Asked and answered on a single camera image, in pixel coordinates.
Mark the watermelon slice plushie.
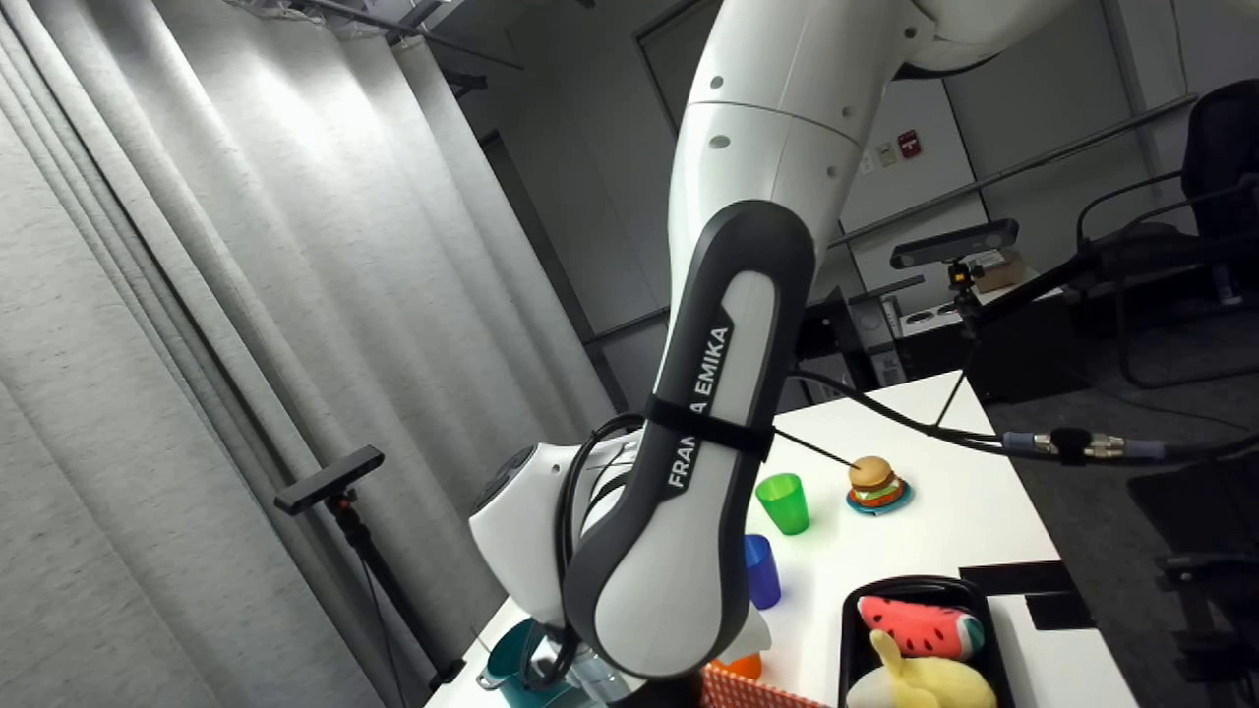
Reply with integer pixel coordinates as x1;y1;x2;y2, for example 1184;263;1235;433
852;595;990;663

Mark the yellow banana plushie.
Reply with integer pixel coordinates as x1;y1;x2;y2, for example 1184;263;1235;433
843;623;999;708

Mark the orange checkered box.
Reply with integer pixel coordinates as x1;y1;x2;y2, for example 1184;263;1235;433
700;658;835;708

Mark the black plastic tray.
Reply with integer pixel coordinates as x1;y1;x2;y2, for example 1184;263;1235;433
835;568;1015;708

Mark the green plastic cup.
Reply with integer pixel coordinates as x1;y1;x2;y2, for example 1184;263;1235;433
754;466;815;537

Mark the blue plastic cup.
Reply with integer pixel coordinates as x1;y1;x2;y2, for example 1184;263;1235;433
738;529;788;612

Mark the toy burger with teal base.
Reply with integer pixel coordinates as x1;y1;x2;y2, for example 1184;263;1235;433
843;450;916;519

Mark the black tripod stand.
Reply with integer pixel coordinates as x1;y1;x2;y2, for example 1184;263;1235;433
271;443;469;690

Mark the teal toy pot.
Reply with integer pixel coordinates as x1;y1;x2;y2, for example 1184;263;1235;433
472;612;581;708

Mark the grey pleated curtain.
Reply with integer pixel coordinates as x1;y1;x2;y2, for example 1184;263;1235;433
0;0;634;708

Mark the black office chair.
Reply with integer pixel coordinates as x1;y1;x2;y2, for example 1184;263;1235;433
1074;74;1259;318

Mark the black cable with metal connector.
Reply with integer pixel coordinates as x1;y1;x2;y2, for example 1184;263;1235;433
781;367;1259;473

